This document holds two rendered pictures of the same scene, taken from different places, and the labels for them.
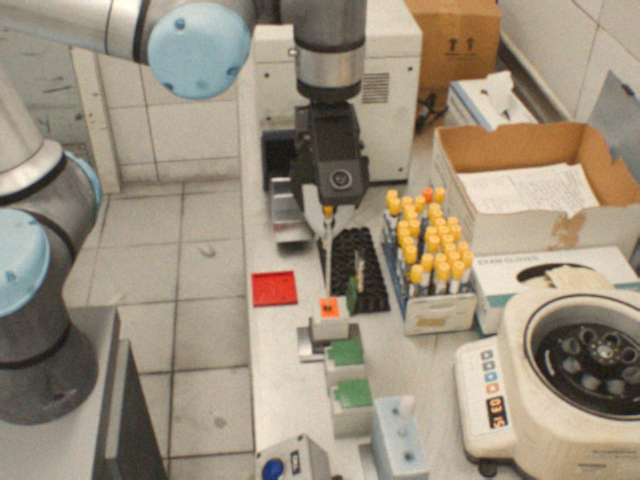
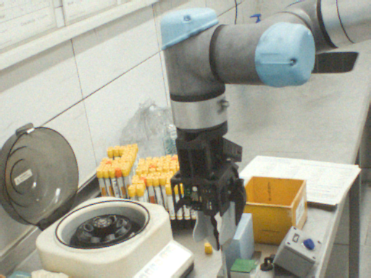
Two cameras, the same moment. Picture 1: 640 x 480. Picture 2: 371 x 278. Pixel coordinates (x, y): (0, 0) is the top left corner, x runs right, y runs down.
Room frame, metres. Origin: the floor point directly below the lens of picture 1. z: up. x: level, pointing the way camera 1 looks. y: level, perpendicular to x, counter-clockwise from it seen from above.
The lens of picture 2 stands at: (1.30, 0.33, 1.54)
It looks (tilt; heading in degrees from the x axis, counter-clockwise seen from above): 24 degrees down; 214
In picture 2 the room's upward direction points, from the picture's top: 9 degrees counter-clockwise
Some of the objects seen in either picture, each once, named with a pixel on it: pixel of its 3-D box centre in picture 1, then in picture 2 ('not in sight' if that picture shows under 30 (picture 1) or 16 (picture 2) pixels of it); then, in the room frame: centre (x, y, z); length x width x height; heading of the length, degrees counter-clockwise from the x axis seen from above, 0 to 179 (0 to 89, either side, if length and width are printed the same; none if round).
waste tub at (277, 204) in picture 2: not in sight; (272, 210); (0.27, -0.08, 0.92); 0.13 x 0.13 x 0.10; 3
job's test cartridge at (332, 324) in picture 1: (330, 323); not in sight; (0.64, -0.03, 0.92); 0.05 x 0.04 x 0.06; 95
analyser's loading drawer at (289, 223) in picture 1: (289, 190); not in sight; (0.95, 0.04, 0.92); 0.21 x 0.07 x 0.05; 6
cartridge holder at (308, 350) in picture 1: (329, 336); not in sight; (0.64, -0.02, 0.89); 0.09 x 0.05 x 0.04; 95
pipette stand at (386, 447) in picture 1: (397, 457); (238, 246); (0.43, -0.10, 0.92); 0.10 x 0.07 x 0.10; 8
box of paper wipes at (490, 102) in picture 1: (495, 103); not in sight; (1.23, -0.38, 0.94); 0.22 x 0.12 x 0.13; 10
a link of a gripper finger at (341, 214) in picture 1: (340, 198); (203, 229); (0.67, -0.04, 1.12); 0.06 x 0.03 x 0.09; 5
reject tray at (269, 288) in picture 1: (273, 288); not in sight; (0.75, 0.06, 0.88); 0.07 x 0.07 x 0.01; 6
